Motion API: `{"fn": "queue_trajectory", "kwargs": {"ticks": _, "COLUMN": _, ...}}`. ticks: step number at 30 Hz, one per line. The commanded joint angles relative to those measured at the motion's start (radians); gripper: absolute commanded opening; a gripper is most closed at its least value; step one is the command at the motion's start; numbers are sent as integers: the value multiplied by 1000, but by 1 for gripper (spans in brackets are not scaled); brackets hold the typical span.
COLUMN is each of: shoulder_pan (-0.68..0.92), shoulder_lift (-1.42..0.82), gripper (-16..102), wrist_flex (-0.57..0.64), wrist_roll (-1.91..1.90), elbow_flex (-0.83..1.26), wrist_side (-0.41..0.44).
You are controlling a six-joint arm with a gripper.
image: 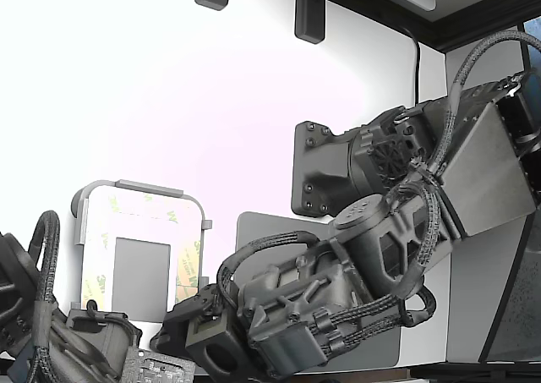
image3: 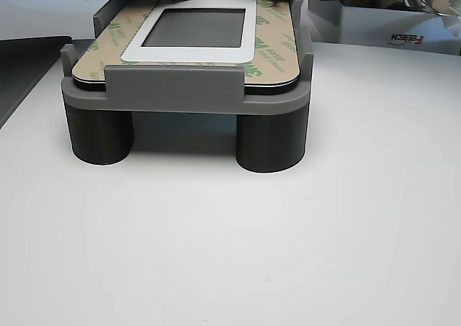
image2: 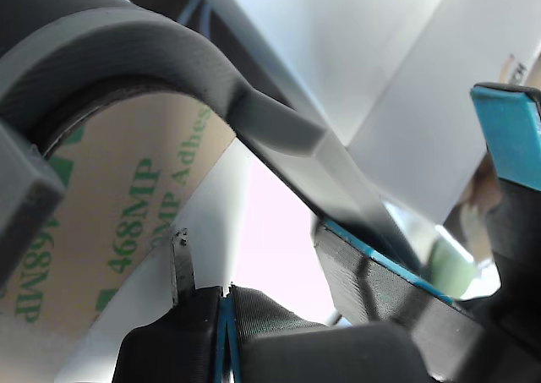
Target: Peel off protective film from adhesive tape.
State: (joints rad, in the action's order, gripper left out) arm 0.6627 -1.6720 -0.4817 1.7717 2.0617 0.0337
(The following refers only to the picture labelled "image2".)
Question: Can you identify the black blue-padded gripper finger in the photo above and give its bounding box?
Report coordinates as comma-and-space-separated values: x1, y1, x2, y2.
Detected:
314, 220, 541, 383
470, 82, 541, 270

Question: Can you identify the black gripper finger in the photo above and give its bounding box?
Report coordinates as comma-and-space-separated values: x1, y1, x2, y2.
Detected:
223, 284, 432, 383

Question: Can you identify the pale green blurry object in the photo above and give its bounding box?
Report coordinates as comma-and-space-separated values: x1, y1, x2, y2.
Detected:
429, 233, 478, 300

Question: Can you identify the black gripper finger with scraper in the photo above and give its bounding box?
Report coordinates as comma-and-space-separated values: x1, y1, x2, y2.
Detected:
112, 227, 225, 383

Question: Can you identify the gray plastic holder frame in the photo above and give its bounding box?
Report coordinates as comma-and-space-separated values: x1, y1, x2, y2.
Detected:
0, 0, 424, 289

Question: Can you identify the adhesive tape sheet with liner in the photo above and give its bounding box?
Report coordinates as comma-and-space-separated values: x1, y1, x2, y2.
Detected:
0, 97, 254, 383

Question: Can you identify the white box with logo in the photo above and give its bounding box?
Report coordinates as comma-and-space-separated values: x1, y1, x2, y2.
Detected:
346, 0, 541, 227

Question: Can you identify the light blue cable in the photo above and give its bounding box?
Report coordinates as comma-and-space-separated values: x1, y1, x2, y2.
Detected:
176, 0, 213, 38

